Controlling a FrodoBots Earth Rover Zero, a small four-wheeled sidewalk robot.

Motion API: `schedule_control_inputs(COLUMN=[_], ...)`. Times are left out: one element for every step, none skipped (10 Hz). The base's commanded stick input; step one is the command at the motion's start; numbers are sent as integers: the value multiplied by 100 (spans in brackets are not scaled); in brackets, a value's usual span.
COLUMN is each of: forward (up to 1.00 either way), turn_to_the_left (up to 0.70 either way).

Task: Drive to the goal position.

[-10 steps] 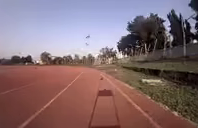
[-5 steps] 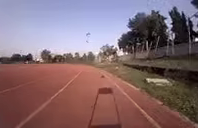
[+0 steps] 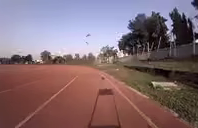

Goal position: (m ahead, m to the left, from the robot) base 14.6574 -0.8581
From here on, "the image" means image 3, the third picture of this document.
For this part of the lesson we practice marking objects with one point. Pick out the row of dark trees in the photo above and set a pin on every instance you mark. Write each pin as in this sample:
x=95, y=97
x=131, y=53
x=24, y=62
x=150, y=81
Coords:
x=153, y=30

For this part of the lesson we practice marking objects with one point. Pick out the grey concrete wall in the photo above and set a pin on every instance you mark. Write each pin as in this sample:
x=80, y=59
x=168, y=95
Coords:
x=173, y=65

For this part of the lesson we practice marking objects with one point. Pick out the pale kerb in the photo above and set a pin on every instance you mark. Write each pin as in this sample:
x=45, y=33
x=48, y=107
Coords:
x=133, y=90

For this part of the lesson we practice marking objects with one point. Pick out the grass strip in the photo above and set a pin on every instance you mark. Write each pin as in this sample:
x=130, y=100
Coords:
x=173, y=96

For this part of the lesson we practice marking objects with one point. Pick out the distant row of trees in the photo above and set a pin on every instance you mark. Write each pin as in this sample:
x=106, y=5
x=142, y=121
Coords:
x=47, y=57

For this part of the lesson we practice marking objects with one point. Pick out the red running track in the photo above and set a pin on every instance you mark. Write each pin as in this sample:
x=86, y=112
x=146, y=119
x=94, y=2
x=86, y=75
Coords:
x=70, y=103

